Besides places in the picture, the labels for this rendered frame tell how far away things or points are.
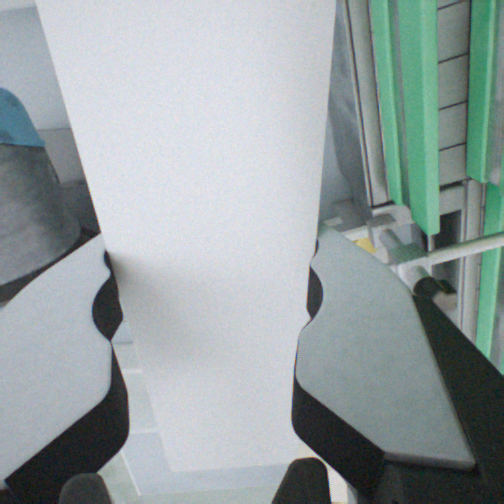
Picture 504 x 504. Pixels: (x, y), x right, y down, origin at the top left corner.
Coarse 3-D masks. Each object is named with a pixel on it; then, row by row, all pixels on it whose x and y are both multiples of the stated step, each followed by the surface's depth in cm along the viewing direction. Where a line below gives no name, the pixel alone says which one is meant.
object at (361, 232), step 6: (360, 228) 42; (366, 228) 42; (342, 234) 42; (348, 234) 42; (354, 234) 42; (360, 234) 42; (366, 234) 42; (378, 252) 48; (384, 252) 46; (378, 258) 49; (384, 258) 47
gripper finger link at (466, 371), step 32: (448, 320) 7; (448, 352) 7; (480, 352) 7; (448, 384) 6; (480, 384) 6; (480, 416) 6; (480, 448) 5; (384, 480) 5; (416, 480) 5; (448, 480) 5; (480, 480) 5
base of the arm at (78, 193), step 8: (64, 184) 43; (72, 184) 42; (80, 184) 43; (72, 192) 41; (80, 192) 41; (88, 192) 42; (72, 200) 40; (80, 200) 40; (88, 200) 41; (72, 208) 39; (80, 208) 40; (88, 208) 40; (80, 216) 39; (88, 216) 39; (96, 216) 40; (80, 224) 38; (88, 224) 39; (96, 224) 39; (88, 232) 38; (96, 232) 38
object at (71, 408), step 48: (96, 240) 11; (48, 288) 9; (96, 288) 9; (0, 336) 7; (48, 336) 7; (96, 336) 7; (0, 384) 6; (48, 384) 6; (96, 384) 6; (0, 432) 5; (48, 432) 5; (96, 432) 6; (0, 480) 5; (48, 480) 5
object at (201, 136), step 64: (64, 0) 7; (128, 0) 7; (192, 0) 7; (256, 0) 7; (320, 0) 7; (64, 64) 8; (128, 64) 8; (192, 64) 8; (256, 64) 8; (320, 64) 8; (128, 128) 8; (192, 128) 8; (256, 128) 9; (320, 128) 9; (128, 192) 9; (192, 192) 9; (256, 192) 9; (128, 256) 10; (192, 256) 10; (256, 256) 10; (128, 320) 11; (192, 320) 12; (256, 320) 12; (192, 384) 13; (256, 384) 14; (192, 448) 16; (256, 448) 16
